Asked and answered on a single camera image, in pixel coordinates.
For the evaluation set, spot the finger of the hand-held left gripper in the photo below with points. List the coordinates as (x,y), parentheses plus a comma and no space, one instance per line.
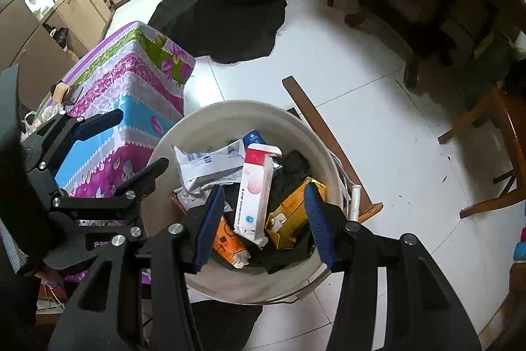
(139,180)
(94,125)

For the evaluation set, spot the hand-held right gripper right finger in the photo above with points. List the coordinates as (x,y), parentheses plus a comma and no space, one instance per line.
(317,227)

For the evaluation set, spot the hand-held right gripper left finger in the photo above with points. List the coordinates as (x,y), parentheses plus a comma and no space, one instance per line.
(209,225)

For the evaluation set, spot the amber gold packet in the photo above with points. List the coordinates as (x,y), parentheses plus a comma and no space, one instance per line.
(287,215)

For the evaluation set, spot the red white cardboard box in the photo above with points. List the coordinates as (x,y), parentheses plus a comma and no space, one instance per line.
(254,186)

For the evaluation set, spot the white printed packet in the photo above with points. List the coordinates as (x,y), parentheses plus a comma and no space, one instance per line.
(205,166)

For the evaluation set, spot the white plastic bucket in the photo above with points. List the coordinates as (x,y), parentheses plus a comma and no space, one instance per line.
(197,285)

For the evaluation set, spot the black cloth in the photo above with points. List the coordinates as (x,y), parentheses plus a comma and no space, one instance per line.
(296,168)

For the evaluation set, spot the blue packet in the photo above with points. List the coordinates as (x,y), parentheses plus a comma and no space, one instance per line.
(252,138)

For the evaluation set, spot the small black box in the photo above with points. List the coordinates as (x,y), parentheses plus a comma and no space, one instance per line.
(76,94)

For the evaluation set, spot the purple floral tablecloth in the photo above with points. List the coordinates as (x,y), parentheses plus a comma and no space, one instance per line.
(119,88)

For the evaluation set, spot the white plastic roll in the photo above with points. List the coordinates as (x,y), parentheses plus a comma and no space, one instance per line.
(355,203)

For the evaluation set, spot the small brown cardboard box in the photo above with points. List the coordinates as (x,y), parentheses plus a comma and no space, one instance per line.
(62,91)

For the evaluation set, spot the wooden board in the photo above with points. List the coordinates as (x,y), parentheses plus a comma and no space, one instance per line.
(320,129)

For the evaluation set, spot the person's dark trouser leg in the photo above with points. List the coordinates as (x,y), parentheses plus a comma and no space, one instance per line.
(226,326)

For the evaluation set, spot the beige lower kitchen cabinets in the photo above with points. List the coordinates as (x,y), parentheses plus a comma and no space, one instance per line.
(82,5)

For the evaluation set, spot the large black bag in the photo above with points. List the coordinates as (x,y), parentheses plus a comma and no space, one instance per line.
(222,5)

